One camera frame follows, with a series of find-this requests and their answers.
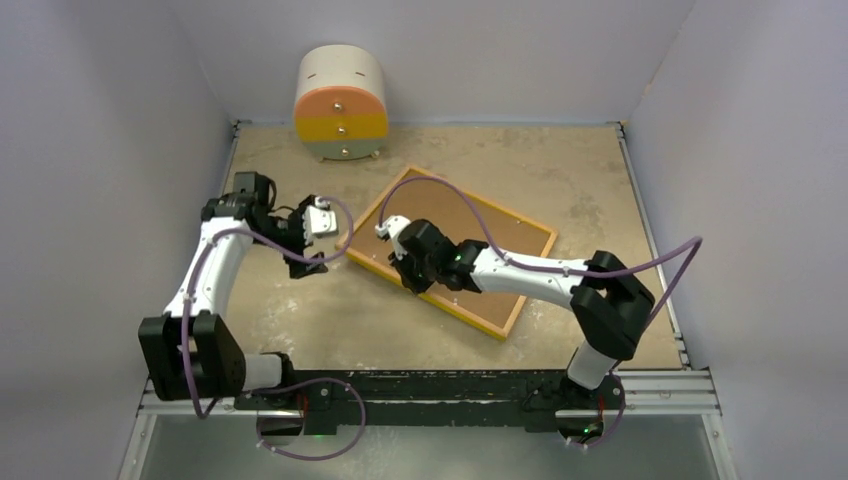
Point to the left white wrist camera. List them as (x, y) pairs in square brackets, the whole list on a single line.
[(318, 220)]

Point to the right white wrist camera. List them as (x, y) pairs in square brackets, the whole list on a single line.
[(390, 229)]

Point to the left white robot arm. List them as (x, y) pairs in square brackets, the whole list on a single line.
[(188, 349)]

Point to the round pastel drawer cabinet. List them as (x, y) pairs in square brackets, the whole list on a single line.
[(340, 111)]

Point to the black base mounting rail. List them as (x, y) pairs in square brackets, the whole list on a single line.
[(539, 401)]

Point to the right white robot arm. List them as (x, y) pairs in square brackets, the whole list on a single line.
[(611, 305)]

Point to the aluminium extrusion frame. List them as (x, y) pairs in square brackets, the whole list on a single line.
[(575, 179)]

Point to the yellow picture frame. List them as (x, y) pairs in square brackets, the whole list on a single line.
[(493, 313)]

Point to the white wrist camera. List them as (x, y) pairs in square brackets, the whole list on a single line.
[(390, 229), (318, 220)]

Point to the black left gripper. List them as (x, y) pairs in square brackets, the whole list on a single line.
[(297, 216)]

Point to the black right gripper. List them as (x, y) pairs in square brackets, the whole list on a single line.
[(402, 266)]

